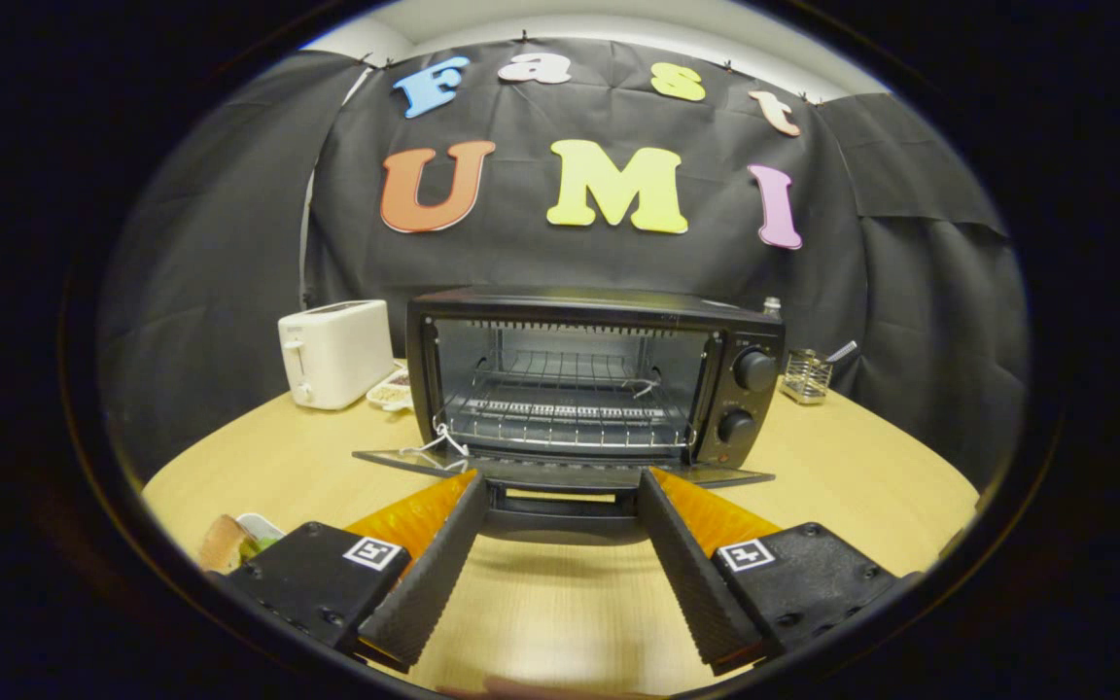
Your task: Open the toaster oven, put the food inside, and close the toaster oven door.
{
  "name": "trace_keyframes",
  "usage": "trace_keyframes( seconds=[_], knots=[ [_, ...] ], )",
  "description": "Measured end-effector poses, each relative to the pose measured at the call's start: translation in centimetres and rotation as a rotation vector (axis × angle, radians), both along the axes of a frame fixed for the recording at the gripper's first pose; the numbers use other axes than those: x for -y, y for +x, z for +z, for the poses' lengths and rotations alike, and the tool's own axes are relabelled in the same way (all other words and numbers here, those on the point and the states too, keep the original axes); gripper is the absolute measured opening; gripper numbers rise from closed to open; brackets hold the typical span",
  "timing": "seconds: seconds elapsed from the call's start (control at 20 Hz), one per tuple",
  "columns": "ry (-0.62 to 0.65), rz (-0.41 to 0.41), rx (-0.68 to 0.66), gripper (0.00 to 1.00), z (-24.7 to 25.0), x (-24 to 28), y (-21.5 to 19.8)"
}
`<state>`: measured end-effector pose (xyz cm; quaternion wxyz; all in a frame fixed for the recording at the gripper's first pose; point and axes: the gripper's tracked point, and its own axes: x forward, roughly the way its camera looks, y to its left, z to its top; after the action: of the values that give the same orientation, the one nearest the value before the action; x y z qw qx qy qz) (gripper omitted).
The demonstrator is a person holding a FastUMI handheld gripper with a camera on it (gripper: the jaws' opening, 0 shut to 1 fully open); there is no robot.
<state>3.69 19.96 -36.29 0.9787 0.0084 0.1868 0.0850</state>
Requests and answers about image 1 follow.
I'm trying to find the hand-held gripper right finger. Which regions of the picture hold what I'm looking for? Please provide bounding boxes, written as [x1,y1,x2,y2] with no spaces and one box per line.
[636,467,916,677]

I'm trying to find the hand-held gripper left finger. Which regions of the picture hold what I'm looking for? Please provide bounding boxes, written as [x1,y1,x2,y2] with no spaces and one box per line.
[215,470,489,672]

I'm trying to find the toasted bread lettuce sandwich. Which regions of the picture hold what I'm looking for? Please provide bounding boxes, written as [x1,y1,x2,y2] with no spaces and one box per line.
[198,515,260,575]

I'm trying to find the black toaster oven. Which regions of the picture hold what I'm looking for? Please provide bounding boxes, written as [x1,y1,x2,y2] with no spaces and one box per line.
[353,285,787,545]

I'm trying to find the small white food tray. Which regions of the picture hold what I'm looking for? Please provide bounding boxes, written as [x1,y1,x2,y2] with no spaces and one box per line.
[367,365,415,412]

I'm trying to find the white pop-up toaster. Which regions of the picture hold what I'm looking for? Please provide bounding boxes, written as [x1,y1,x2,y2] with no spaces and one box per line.
[278,299,396,410]

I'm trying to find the white plate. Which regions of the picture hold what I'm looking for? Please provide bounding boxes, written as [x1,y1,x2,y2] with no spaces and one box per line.
[234,512,286,565]

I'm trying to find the black backdrop cloth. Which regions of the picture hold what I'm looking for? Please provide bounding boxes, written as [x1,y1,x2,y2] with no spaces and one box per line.
[98,37,1028,487]

